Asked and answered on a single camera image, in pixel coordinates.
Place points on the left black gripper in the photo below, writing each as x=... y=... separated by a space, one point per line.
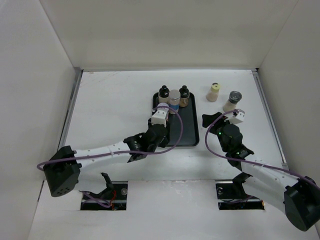
x=165 y=140

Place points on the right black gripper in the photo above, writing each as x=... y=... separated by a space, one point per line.
x=206 y=118

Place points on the yellow-lid spice bottle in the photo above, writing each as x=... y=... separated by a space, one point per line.
x=213 y=93

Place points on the white-lid red-label spice jar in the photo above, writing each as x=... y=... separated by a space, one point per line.
x=162 y=105

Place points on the black-cap bottle brown spice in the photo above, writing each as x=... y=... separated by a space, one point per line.
x=184 y=96

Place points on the grey-lid grinder bottle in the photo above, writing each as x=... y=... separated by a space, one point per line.
x=233 y=99

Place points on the silver-lid jar white beads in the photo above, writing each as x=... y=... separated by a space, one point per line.
x=174 y=101

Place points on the black-cap bottle white powder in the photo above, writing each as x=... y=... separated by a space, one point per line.
x=163 y=94

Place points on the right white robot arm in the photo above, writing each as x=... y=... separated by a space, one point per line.
x=297 y=196

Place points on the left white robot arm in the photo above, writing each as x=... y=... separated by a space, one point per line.
x=65 y=170

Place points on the black rectangular tray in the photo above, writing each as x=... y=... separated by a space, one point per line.
x=190 y=135

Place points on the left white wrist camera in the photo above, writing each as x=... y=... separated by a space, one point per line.
x=160 y=116

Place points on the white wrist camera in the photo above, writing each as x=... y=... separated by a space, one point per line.
x=237 y=117
x=160 y=116

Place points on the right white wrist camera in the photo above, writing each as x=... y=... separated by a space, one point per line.
x=237 y=117

